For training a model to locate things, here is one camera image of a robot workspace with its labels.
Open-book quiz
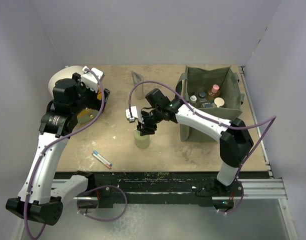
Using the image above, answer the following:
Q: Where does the green bottle beige cap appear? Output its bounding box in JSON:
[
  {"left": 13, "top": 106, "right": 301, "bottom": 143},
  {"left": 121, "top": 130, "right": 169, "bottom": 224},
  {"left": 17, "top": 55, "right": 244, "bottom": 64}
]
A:
[{"left": 214, "top": 97, "right": 225, "bottom": 108}]

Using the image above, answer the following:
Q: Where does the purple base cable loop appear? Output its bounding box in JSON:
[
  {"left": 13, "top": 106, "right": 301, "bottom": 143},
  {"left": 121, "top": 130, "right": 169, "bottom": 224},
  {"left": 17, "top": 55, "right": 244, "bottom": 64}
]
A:
[{"left": 76, "top": 183, "right": 129, "bottom": 222}]

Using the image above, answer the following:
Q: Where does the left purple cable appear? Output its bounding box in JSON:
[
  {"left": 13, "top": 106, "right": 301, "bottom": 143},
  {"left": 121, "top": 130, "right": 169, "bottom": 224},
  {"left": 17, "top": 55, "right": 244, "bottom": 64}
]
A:
[{"left": 23, "top": 66, "right": 105, "bottom": 240}]

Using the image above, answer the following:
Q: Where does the clear bottle dark label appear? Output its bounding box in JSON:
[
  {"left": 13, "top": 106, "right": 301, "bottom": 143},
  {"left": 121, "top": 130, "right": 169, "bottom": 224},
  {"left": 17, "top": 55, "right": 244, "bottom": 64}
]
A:
[{"left": 197, "top": 91, "right": 207, "bottom": 103}]

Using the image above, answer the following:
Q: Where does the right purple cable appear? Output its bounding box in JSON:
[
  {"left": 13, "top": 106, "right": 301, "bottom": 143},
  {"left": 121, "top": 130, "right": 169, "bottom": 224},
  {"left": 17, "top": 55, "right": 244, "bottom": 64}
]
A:
[{"left": 127, "top": 80, "right": 277, "bottom": 216}]

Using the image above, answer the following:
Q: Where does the blue capped pen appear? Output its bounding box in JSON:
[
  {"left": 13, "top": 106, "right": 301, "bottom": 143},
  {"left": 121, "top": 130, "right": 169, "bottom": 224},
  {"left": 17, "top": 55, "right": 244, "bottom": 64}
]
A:
[{"left": 93, "top": 150, "right": 112, "bottom": 167}]

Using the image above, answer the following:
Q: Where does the clear bottle yellow label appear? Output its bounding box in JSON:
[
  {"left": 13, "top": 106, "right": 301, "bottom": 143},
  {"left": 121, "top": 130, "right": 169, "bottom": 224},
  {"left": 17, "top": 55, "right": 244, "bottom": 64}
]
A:
[{"left": 200, "top": 101, "right": 214, "bottom": 109}]

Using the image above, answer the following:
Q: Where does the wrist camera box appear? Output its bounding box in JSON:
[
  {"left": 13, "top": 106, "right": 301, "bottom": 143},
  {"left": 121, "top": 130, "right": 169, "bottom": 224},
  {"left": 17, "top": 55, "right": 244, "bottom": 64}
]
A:
[
  {"left": 125, "top": 106, "right": 138, "bottom": 123},
  {"left": 81, "top": 66, "right": 104, "bottom": 93}
]

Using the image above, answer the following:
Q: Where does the silver squeeze tube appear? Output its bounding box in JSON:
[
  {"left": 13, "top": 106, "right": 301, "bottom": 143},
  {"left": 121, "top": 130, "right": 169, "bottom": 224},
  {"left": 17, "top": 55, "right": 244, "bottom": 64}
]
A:
[{"left": 131, "top": 71, "right": 144, "bottom": 100}]

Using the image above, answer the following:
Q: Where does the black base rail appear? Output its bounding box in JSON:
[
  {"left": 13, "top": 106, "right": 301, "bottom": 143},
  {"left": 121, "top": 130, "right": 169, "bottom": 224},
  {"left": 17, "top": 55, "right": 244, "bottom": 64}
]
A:
[{"left": 52, "top": 171, "right": 271, "bottom": 209}]

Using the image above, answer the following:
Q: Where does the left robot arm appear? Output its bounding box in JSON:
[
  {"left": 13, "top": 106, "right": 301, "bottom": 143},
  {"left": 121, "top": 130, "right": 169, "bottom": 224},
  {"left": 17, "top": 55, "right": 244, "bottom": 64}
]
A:
[{"left": 5, "top": 67, "right": 110, "bottom": 226}]

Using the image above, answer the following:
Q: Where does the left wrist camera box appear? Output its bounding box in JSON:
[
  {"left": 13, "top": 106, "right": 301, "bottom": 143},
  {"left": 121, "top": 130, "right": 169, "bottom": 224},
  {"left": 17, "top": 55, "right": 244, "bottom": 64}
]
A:
[{"left": 81, "top": 66, "right": 104, "bottom": 93}]

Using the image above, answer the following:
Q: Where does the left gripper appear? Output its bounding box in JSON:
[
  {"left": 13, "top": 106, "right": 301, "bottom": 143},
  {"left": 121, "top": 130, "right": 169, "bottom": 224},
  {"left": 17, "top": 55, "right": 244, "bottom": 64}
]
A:
[{"left": 71, "top": 73, "right": 109, "bottom": 115}]

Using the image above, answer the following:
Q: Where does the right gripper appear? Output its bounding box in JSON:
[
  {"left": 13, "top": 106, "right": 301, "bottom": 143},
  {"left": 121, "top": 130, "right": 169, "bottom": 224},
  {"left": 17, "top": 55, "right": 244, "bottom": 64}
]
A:
[{"left": 137, "top": 107, "right": 164, "bottom": 136}]

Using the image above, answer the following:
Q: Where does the orange capped pen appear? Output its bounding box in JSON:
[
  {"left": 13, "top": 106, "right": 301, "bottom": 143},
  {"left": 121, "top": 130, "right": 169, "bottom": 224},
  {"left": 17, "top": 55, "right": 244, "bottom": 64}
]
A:
[{"left": 92, "top": 153, "right": 111, "bottom": 170}]

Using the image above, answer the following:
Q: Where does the orange bottle pink cap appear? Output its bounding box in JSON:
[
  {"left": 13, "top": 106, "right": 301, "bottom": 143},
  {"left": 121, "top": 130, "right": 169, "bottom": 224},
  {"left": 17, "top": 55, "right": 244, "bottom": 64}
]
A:
[{"left": 207, "top": 84, "right": 220, "bottom": 102}]

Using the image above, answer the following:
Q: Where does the green canvas bag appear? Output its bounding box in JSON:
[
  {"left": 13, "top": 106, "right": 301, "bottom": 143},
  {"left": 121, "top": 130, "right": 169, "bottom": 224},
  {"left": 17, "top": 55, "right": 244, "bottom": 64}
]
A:
[{"left": 175, "top": 65, "right": 246, "bottom": 143}]

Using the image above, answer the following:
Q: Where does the amber bottle white cap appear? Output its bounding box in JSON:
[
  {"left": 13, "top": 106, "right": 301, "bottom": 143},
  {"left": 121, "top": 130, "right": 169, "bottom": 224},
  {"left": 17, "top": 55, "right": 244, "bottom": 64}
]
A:
[{"left": 189, "top": 95, "right": 197, "bottom": 108}]

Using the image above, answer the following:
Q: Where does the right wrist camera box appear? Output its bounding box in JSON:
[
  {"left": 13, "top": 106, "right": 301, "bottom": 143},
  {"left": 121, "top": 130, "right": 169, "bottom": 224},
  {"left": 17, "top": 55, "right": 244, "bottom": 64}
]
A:
[{"left": 125, "top": 106, "right": 138, "bottom": 123}]

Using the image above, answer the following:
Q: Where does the green pump bottle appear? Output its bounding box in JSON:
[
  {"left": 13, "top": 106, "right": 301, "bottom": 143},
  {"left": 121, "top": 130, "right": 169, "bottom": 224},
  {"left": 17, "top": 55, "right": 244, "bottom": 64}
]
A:
[{"left": 133, "top": 129, "right": 150, "bottom": 149}]

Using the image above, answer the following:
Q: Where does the white round drawer box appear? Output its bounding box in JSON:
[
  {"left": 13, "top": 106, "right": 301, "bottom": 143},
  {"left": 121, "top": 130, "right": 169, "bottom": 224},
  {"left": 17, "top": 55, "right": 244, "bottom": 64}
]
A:
[{"left": 47, "top": 65, "right": 105, "bottom": 126}]

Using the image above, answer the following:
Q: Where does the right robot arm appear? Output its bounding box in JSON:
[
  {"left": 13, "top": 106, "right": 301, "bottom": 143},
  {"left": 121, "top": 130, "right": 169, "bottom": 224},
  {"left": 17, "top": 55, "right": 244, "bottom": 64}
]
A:
[{"left": 137, "top": 88, "right": 254, "bottom": 196}]

